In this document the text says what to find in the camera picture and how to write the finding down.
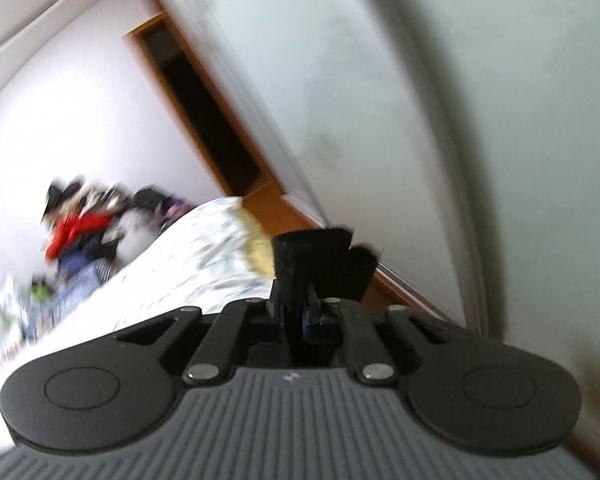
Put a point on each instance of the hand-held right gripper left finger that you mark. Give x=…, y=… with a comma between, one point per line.
x=278, y=321

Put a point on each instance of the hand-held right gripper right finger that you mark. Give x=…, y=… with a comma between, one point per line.
x=312, y=321

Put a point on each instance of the black pants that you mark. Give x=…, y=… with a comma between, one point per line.
x=305, y=255

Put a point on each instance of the yellow cloth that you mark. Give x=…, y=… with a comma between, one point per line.
x=257, y=245

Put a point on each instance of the bed with white printed sheet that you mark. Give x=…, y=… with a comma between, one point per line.
x=180, y=270

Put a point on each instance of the purple cloth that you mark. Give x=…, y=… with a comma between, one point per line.
x=176, y=212

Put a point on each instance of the pale grey cloth bundle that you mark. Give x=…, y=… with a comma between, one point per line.
x=136, y=232

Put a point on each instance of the black bag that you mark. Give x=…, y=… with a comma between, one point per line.
x=152, y=199

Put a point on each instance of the blue printed blanket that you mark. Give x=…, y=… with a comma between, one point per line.
x=75, y=285

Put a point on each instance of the pile of clothes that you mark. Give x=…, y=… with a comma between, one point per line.
x=77, y=227

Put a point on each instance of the frosted glass wardrobe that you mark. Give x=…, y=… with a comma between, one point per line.
x=380, y=85

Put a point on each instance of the wooden door frame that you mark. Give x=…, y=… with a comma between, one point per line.
x=148, y=25

